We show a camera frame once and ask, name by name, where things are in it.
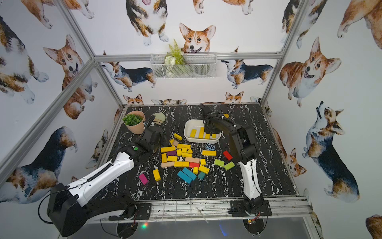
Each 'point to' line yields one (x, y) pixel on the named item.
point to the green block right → (229, 166)
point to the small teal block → (201, 175)
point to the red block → (227, 155)
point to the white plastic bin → (194, 133)
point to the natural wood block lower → (167, 164)
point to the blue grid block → (210, 147)
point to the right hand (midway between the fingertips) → (210, 129)
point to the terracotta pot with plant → (134, 121)
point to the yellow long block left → (167, 149)
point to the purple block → (171, 153)
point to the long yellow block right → (209, 153)
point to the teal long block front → (184, 177)
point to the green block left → (219, 163)
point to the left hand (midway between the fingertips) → (166, 132)
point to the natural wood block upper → (192, 160)
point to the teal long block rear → (188, 173)
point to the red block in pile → (193, 165)
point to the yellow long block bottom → (181, 164)
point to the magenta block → (143, 179)
